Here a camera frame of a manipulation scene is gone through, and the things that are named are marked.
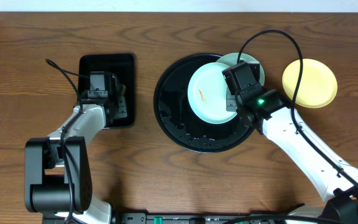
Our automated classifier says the yellow plate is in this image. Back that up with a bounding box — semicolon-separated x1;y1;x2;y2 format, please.
282;58;337;108

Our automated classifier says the green yellow sponge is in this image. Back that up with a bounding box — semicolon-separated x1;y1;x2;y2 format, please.
118;84;126;96

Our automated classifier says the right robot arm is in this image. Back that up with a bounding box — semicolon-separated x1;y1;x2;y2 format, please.
226;85;358;223

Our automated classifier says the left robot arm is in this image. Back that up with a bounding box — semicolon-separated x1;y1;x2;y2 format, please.
24;72;125;223

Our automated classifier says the black rectangular tray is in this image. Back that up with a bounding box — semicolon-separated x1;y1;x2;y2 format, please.
78;53;135;129

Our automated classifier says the round black tray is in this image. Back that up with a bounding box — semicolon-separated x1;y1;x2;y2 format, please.
154;53;254;153

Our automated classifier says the right black cable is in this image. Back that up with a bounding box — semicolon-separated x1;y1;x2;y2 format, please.
222;29;358;224

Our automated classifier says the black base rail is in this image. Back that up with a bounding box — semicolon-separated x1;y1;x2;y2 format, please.
41;212;354;224

